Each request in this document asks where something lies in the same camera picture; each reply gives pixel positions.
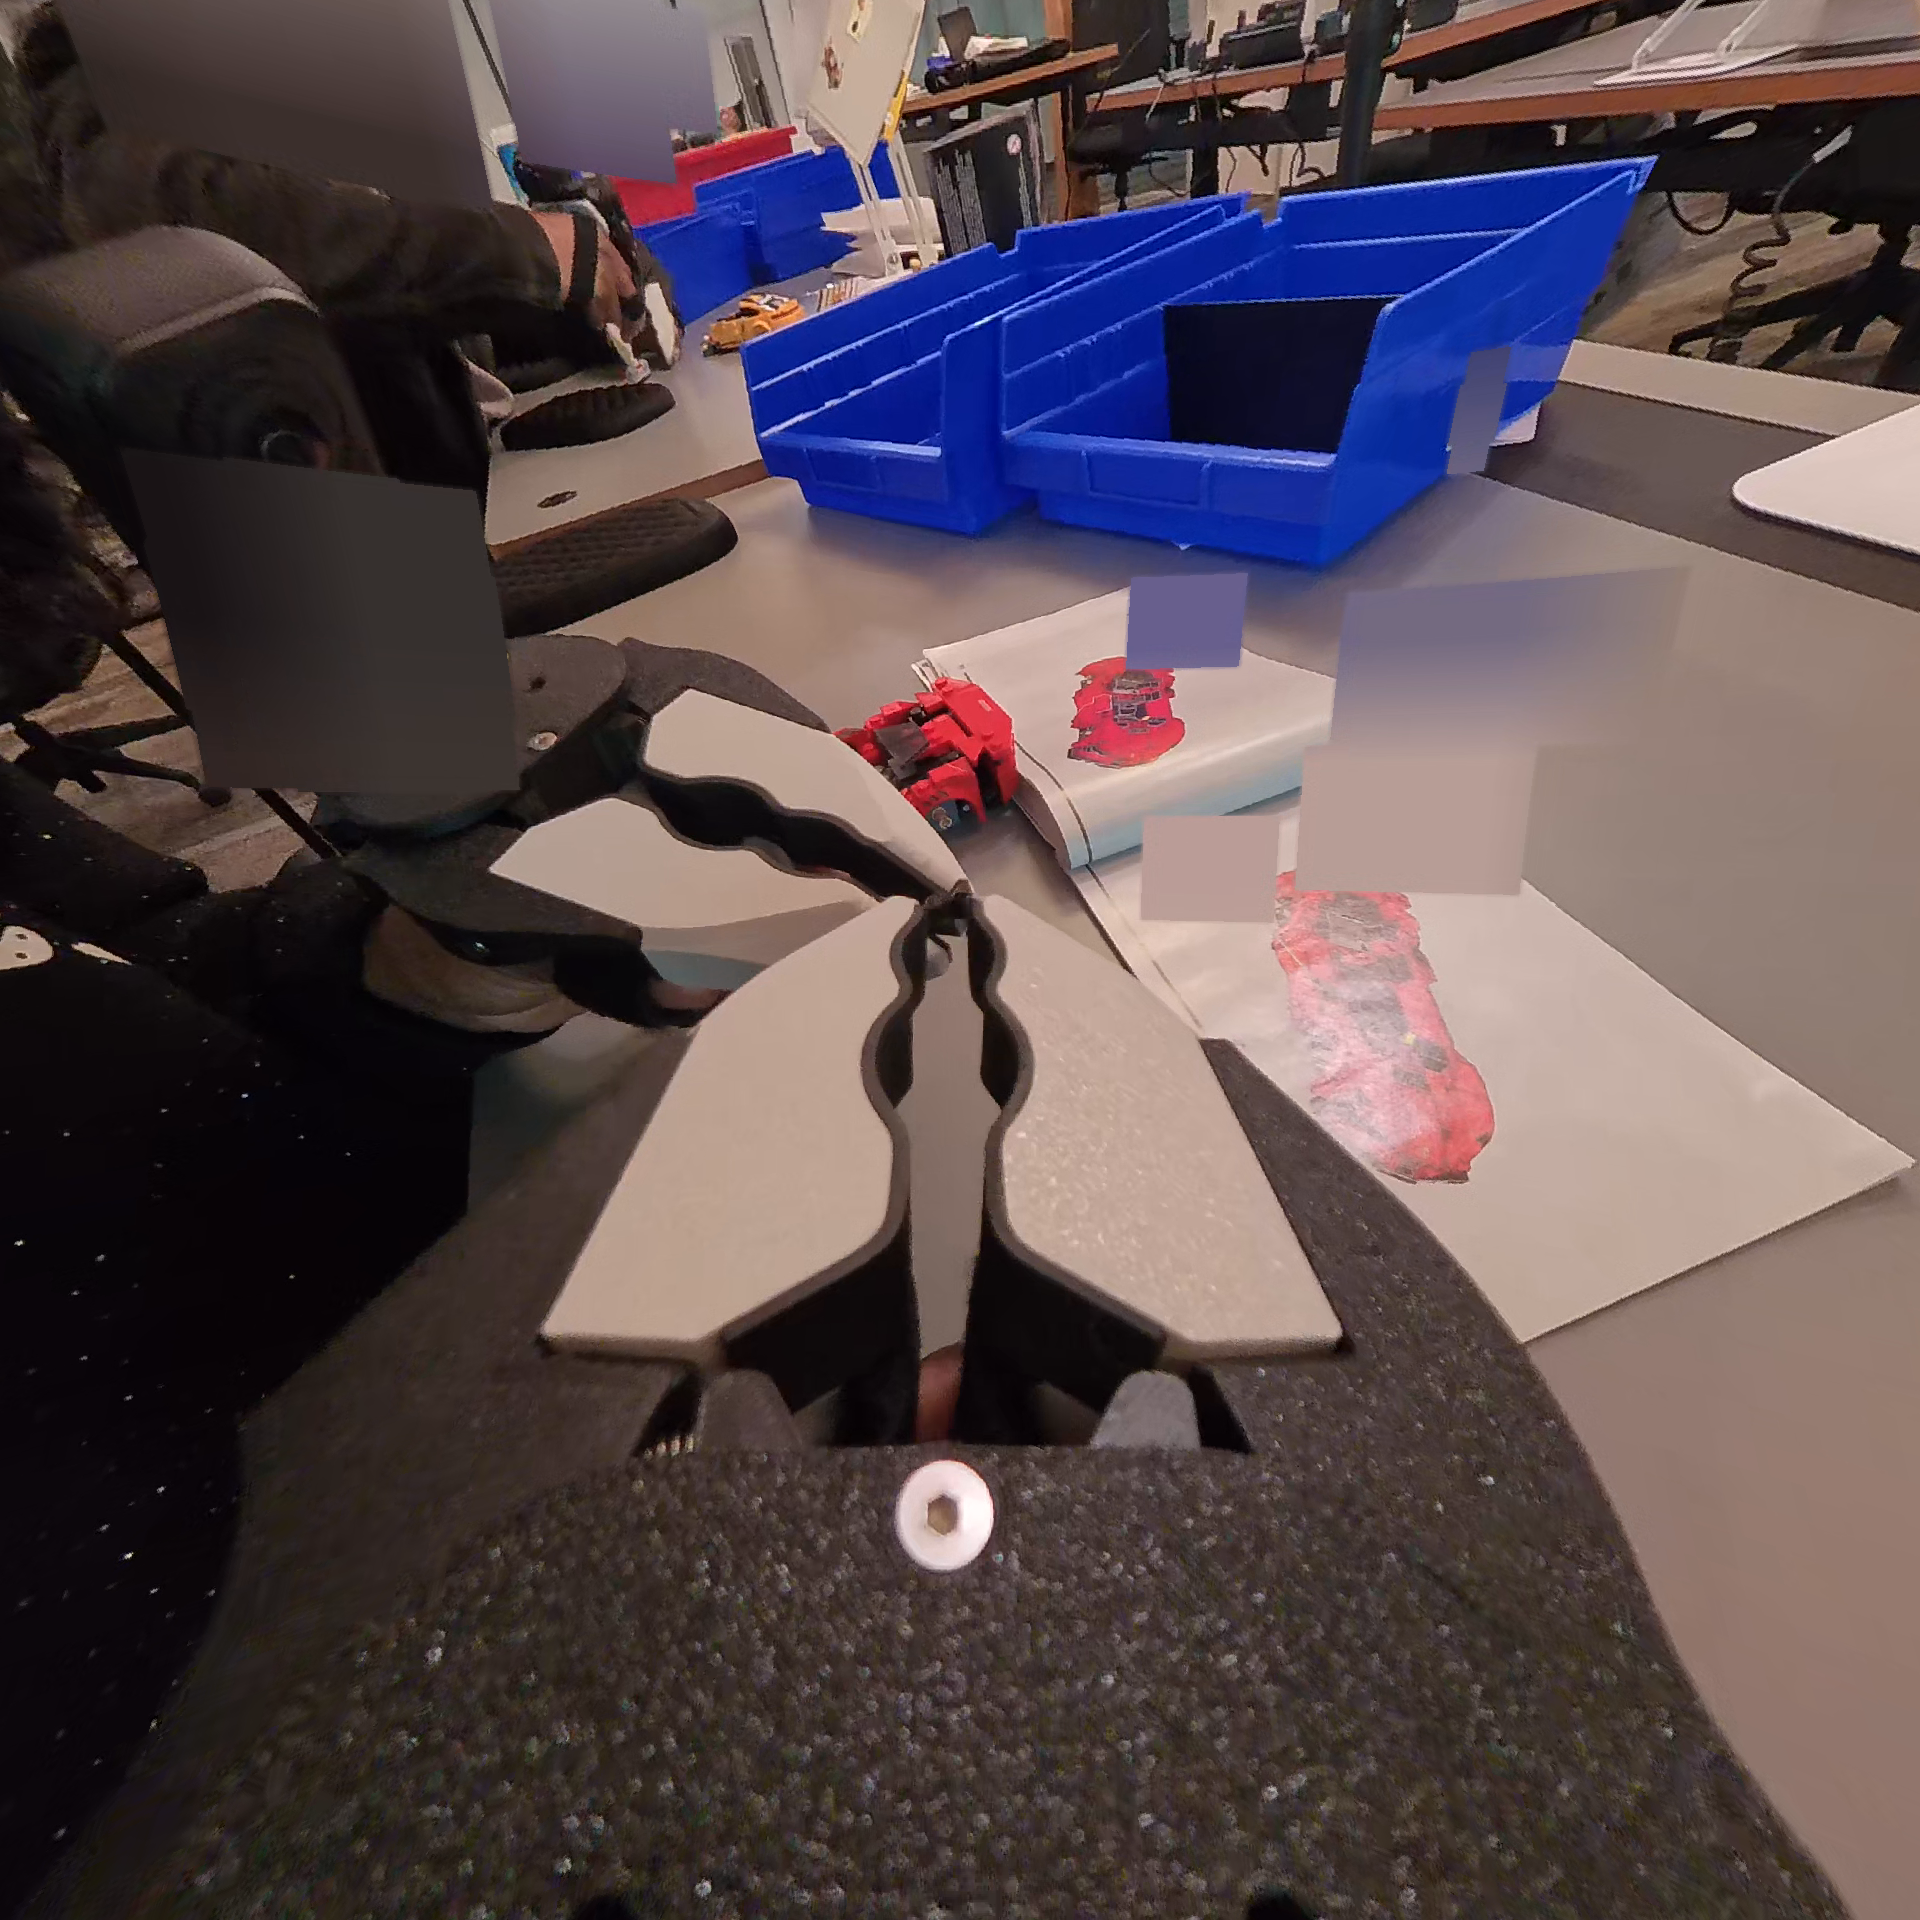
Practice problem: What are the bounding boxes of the black printed box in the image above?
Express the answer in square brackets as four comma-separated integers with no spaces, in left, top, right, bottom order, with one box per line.
[923,109,1048,260]

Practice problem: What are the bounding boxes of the black coiled cable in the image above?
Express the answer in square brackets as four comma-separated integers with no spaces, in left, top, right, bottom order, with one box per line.
[1709,203,1793,355]

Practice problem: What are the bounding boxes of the stacked blue bins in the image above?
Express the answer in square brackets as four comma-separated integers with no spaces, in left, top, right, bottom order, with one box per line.
[630,143,901,325]

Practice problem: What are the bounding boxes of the lego instruction booklet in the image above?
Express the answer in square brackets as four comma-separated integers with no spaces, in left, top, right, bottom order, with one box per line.
[921,585,1920,1344]

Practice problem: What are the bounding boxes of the black bin divider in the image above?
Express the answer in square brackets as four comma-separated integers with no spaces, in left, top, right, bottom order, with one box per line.
[1162,296,1397,456]

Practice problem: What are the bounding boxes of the clear stand with booklet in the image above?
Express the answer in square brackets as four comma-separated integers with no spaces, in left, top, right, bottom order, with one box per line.
[801,0,939,280]

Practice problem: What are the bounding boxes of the red plastic bin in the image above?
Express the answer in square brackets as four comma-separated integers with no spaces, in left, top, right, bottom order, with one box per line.
[606,127,797,228]

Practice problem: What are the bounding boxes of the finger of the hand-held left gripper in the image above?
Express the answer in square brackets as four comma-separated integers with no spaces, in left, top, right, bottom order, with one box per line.
[486,793,920,948]
[636,686,979,910]

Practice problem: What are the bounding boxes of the wood edged desk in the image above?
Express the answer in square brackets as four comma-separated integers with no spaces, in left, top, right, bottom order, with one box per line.
[1085,0,1920,139]
[900,42,1123,127]

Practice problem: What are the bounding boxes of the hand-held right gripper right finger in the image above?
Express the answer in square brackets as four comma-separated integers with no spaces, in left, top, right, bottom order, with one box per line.
[965,892,1349,1370]

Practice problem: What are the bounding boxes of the white rounded pad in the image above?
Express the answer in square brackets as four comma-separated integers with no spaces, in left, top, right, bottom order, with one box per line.
[1731,403,1920,560]

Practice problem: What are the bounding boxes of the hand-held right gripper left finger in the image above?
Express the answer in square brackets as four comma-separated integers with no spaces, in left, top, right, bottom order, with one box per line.
[535,894,923,1370]

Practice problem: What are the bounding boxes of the blue plastic bin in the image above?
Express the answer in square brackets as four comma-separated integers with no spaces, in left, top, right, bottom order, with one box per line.
[1001,157,1660,570]
[741,193,1253,539]

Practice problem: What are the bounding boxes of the red lego car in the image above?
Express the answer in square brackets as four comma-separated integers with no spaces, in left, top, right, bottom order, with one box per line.
[834,674,1026,837]

